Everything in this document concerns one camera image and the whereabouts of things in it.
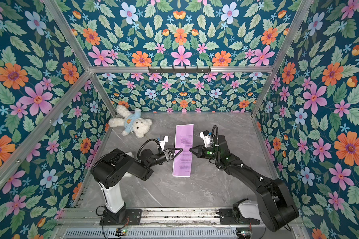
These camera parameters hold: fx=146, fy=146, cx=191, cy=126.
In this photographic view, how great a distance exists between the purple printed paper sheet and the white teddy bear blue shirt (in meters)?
0.31

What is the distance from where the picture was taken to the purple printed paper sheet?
78 centimetres

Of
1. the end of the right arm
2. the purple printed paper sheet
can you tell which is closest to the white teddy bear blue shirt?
the purple printed paper sheet

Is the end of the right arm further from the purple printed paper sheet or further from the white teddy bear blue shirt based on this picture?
the white teddy bear blue shirt

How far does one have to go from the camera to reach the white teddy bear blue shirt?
1.04 metres
